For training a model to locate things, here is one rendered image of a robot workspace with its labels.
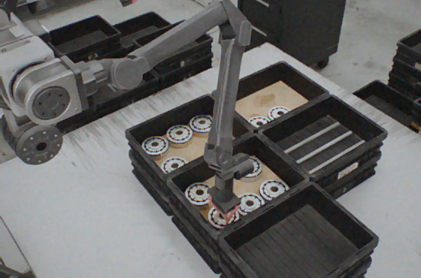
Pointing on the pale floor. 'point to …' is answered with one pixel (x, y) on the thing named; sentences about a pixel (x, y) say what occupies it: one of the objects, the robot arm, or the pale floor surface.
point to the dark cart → (295, 7)
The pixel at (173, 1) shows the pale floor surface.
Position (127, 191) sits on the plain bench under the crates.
